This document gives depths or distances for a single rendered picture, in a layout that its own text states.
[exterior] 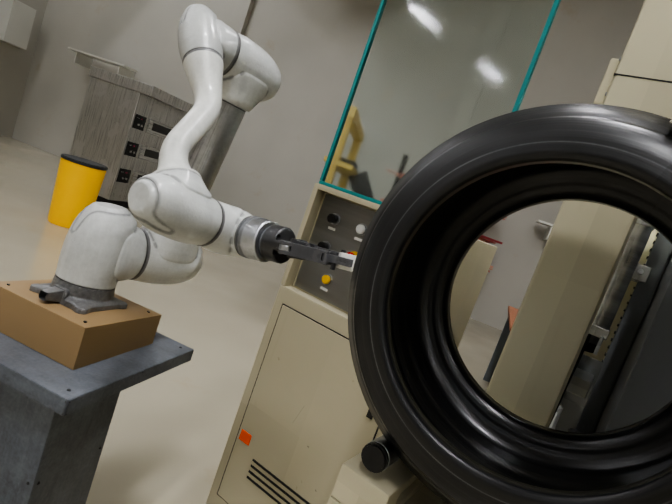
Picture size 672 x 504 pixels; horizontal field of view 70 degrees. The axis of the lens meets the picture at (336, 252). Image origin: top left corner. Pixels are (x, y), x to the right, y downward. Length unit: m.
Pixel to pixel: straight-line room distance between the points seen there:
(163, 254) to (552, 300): 1.02
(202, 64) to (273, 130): 8.28
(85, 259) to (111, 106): 6.36
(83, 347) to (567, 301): 1.10
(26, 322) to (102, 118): 6.44
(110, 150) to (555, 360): 7.01
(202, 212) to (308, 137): 8.37
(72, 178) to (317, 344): 4.31
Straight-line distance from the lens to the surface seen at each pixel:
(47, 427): 1.48
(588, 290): 1.05
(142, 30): 11.56
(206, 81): 1.26
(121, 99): 7.61
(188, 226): 0.93
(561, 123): 0.69
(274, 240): 0.95
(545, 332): 1.06
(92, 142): 7.80
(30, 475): 1.56
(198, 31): 1.35
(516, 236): 8.66
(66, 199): 5.63
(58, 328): 1.36
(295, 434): 1.71
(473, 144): 0.71
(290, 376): 1.68
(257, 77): 1.44
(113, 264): 1.41
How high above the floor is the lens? 1.26
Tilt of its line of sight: 7 degrees down
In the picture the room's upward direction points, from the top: 19 degrees clockwise
